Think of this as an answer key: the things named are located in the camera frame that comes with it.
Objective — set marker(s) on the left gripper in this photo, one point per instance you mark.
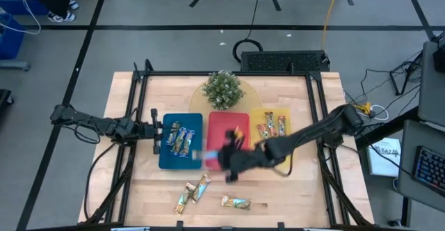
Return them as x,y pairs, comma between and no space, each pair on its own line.
144,129

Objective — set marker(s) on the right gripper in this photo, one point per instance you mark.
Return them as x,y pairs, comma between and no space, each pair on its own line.
240,158

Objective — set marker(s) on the blue wrapper granola bar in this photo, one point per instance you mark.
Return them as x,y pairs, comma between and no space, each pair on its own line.
187,144
179,141
172,133

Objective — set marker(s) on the orange wrapper granola bar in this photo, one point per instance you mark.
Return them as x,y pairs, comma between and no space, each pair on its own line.
184,199
201,188
205,154
235,202

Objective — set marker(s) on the snack bars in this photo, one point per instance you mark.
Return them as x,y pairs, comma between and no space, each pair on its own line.
263,131

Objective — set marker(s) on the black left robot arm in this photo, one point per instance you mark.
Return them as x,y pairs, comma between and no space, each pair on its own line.
104,125

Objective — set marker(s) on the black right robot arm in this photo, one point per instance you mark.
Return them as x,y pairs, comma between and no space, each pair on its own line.
313,131

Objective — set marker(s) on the blue plastic tray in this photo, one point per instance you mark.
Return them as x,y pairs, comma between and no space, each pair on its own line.
165,158

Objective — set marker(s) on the yellow gripper tag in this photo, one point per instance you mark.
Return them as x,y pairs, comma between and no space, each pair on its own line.
238,133

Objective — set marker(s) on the red plastic tray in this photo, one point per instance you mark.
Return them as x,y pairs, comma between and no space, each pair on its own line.
222,123

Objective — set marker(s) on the round yellow woven placemat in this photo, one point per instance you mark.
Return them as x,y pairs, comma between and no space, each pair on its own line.
198,102

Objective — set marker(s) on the yellow plastic tray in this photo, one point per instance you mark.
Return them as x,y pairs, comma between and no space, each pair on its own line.
255,118

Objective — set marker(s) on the small green potted plant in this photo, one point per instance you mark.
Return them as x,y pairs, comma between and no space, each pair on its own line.
223,90

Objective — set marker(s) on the black perforated computer case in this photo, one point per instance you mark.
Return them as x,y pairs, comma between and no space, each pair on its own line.
281,61

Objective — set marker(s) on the person's shoe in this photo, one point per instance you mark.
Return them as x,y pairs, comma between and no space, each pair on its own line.
73,5
60,16

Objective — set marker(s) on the yellow power plug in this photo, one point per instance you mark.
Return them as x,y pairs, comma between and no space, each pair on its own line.
365,108

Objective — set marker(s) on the black chair base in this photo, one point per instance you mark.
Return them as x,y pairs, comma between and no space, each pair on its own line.
4,100

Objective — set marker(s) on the grey stand foot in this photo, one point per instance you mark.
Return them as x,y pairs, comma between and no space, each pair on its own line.
14,65

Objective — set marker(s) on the white paper manual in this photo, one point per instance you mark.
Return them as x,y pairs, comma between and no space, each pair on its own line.
382,161

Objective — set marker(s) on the blue storage bin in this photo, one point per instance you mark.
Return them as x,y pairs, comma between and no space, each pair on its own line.
21,6
10,39

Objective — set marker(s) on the black desk crossbar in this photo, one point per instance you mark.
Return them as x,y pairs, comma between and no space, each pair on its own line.
406,115

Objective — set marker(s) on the grey desk with keyboard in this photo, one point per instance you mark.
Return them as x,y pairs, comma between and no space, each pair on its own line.
413,133

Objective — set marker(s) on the black backlit keyboard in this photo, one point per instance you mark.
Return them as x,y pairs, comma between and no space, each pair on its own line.
431,168

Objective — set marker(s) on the grey desk top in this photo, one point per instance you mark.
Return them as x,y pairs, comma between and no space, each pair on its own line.
431,95

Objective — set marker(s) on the black metal table frame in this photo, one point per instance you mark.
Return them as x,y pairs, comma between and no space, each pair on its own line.
174,73

